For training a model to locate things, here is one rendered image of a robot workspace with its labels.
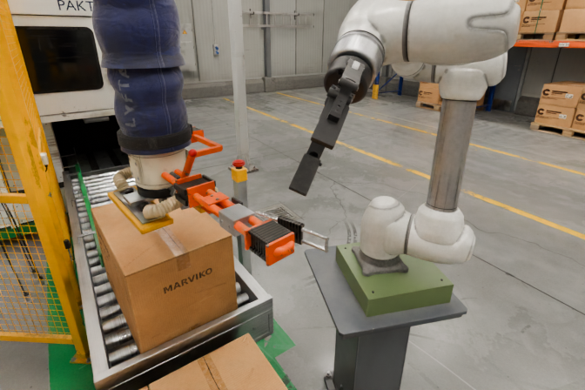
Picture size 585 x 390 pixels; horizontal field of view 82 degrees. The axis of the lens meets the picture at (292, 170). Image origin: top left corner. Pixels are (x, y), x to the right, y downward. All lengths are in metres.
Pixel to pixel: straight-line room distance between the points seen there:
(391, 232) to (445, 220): 0.19
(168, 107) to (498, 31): 0.85
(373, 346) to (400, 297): 0.33
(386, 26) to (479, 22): 0.14
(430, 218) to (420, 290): 0.27
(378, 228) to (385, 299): 0.25
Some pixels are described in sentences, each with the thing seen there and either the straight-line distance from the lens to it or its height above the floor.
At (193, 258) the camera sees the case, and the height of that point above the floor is 0.91.
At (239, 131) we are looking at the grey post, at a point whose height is 0.55.
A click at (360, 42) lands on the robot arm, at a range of 0.60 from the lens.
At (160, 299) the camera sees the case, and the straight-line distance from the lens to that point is 1.39.
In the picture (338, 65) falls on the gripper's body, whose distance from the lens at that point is 0.57.
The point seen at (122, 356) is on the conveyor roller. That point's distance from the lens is 1.62.
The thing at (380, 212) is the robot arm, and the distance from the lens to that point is 1.29.
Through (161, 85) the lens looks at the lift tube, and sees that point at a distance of 1.07.
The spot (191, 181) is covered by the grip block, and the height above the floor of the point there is 1.29.
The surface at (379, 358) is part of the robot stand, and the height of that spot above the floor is 0.42.
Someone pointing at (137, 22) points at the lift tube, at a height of 1.72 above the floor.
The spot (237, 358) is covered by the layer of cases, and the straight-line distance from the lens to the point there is 1.49.
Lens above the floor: 1.68
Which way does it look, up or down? 22 degrees down
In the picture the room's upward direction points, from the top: straight up
